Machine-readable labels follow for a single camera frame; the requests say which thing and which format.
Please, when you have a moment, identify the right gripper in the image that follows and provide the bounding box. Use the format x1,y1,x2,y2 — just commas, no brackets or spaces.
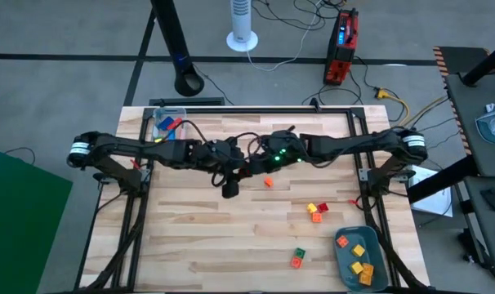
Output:
247,129,310,175

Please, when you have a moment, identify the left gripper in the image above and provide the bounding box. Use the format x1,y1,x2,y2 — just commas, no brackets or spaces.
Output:
186,138,247,200

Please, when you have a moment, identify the black power strip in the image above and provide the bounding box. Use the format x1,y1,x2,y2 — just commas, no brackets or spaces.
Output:
148,96,226,108

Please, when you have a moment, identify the clear plastic bin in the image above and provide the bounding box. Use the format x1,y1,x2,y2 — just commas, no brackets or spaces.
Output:
151,106,188,143

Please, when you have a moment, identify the red black power station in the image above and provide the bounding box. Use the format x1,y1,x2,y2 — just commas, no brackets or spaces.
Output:
323,7,360,87

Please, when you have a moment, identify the dark teal tray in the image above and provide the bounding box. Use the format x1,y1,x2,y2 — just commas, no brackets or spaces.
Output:
333,225,390,293

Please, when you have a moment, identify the white tower fan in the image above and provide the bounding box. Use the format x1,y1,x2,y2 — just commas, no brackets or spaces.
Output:
225,0,259,53

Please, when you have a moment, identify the black stand pole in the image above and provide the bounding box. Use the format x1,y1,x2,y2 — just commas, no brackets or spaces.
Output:
150,0,207,98

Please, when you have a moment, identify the black stand leg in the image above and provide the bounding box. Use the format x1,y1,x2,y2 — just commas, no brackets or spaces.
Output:
406,154,479,205
461,38,495,87

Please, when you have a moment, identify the white paper sheet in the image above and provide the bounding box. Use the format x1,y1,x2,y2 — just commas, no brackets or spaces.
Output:
408,165,453,218

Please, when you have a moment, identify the grey side table striped edge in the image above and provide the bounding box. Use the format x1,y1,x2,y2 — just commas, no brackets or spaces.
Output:
433,45,495,177

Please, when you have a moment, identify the green floor mat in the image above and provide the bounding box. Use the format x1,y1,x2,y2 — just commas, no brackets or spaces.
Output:
0,145,74,294

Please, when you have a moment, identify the plain grey side table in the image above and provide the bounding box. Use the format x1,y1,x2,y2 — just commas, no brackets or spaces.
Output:
455,175,495,287

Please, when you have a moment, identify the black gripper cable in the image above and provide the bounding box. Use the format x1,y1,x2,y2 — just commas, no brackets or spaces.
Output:
210,161,234,189

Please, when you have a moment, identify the black table frame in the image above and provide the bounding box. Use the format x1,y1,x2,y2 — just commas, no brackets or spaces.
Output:
78,105,430,294

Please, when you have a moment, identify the white power cable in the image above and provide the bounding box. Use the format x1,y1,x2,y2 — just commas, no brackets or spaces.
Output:
246,0,326,73

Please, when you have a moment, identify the black power station cable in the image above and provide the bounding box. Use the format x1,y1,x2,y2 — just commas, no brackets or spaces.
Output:
304,55,381,108

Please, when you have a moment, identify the yellow plug cable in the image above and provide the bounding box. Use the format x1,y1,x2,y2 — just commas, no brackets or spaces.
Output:
373,87,412,123

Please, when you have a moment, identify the black cable bundle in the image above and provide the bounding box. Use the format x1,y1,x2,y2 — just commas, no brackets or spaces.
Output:
253,0,338,32

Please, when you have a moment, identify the thin black floor cable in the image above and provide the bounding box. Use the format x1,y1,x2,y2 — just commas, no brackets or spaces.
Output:
2,145,37,165

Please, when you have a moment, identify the clear bag with white cable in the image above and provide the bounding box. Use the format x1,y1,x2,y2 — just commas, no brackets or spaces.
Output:
475,100,495,145

